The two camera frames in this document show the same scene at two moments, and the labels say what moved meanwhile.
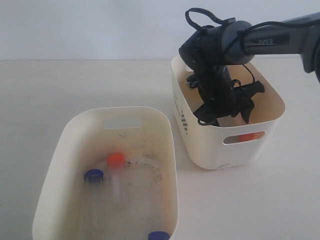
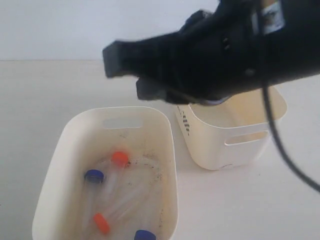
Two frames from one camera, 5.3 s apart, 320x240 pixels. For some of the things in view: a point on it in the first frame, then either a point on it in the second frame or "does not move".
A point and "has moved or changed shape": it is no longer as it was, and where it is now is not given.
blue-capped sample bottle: x=158 y=235 -> x=142 y=234
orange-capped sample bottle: x=249 y=137 -> x=104 y=219
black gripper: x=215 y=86 -> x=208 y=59
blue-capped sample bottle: x=94 y=198 does not move
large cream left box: x=111 y=175 does not move
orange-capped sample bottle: x=116 y=161 has moved or changed shape
